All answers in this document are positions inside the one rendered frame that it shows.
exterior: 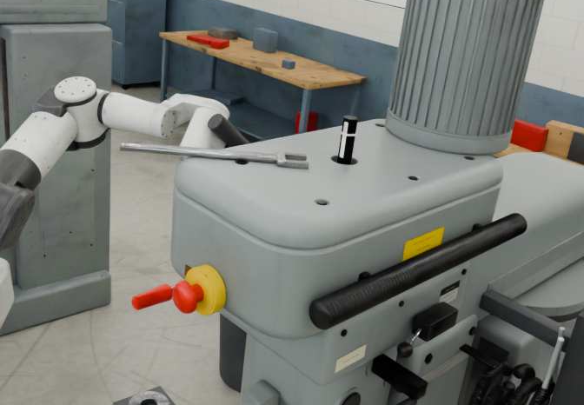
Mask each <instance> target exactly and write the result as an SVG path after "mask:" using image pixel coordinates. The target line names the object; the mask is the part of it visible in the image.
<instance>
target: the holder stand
mask: <svg viewBox="0 0 584 405"><path fill-rule="evenodd" d="M113 405H175V403H174V402H173V401H172V400H171V399H170V397H169V396H168V395H167V394H166V392H165V391H164V390H163V388H162V387H161V386H159V387H156V388H152V389H149V390H147V391H144V392H141V393H138V394H136V395H132V396H130V397H127V398H124V399H122V400H120V401H117V402H113Z"/></svg>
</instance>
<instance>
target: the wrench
mask: <svg viewBox="0 0 584 405"><path fill-rule="evenodd" d="M120 150H122V151H133V152H144V153H155V154H165V155H176V156H197V157H207V158H218V159H229V160H240V161H251V162H261V163H276V164H277V166H283V167H285V166H286V167H287V168H298V169H309V162H306V160H307V154H303V153H292V152H285V154H284V152H276V153H275V154H267V153H256V152H246V151H235V150H225V149H205V148H194V147H183V146H173V145H162V144H151V143H131V142H122V143H121V145H120Z"/></svg>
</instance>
